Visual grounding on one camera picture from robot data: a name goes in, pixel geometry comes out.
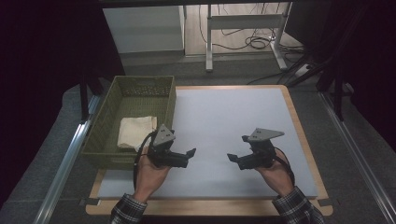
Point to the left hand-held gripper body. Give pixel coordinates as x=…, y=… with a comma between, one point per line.
x=162, y=152

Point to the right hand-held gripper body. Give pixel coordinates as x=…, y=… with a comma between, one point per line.
x=263, y=154

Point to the cream printed cloth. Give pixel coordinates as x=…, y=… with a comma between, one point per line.
x=137, y=132

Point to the green woven basket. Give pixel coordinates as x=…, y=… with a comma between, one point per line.
x=124, y=102

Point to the person's right hand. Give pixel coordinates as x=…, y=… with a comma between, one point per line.
x=277, y=177

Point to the person's left hand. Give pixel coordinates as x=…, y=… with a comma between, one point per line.
x=151, y=180

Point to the white power strip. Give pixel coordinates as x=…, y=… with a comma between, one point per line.
x=302, y=71

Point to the black metal stand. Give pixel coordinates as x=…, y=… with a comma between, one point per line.
x=338, y=99
x=84, y=99

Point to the white cabinet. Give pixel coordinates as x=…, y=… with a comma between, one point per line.
x=143, y=29

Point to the dark curtain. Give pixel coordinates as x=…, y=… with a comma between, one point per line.
x=370, y=62
x=40, y=77

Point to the aluminium rail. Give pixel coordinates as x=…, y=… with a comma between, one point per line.
x=358, y=155
x=67, y=161

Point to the grey metal desk frame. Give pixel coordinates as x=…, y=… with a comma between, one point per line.
x=243, y=21

